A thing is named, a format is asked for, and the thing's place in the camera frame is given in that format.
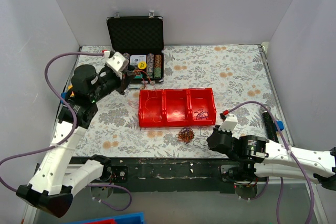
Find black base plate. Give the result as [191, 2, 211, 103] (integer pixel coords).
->
[81, 157, 270, 195]

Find blue plastic bin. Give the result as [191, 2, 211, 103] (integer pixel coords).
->
[69, 212, 145, 224]

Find black poker chip case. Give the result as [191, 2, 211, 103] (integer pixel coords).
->
[106, 10, 164, 88]

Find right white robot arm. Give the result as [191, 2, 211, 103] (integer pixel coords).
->
[206, 127, 335, 190]

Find thin red wires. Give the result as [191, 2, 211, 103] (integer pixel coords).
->
[127, 69, 163, 125]

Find floral table mat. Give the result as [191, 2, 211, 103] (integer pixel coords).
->
[74, 45, 283, 158]

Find small blue brick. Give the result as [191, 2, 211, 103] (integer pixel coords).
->
[277, 121, 285, 131]

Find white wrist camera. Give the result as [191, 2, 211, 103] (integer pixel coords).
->
[102, 50, 129, 73]
[219, 113, 238, 132]

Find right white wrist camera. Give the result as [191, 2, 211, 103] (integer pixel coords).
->
[219, 113, 238, 132]

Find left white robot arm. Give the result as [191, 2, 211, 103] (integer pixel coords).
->
[16, 65, 135, 218]

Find yellow green blue brick stack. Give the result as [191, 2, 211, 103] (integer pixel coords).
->
[61, 85, 74, 101]

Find black microphone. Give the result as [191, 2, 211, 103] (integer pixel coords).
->
[259, 107, 279, 143]

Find purple wires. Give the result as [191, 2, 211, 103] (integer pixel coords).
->
[193, 108, 209, 120]

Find red three-compartment bin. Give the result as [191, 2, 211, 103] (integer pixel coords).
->
[138, 88, 217, 128]

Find orange purple wire ball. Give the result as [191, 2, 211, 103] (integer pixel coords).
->
[176, 127, 195, 144]

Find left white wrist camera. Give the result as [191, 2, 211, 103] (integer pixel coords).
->
[102, 50, 129, 73]

